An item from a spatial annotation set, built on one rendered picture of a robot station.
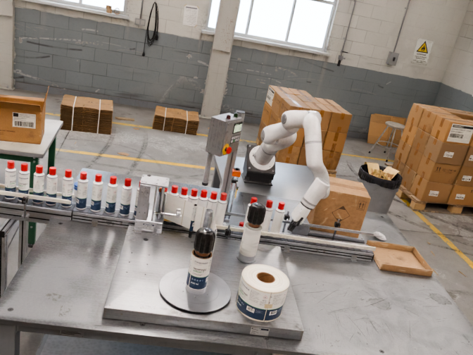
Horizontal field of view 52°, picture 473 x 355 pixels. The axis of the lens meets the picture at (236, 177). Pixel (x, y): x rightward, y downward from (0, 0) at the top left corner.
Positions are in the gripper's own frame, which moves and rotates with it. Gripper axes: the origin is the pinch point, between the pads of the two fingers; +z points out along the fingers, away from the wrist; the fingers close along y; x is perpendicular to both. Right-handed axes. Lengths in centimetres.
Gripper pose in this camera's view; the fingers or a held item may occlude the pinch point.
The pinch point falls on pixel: (291, 227)
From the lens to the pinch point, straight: 270.5
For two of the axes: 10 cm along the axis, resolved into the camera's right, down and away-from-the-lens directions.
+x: 8.6, 4.5, 2.5
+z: -5.1, 8.1, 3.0
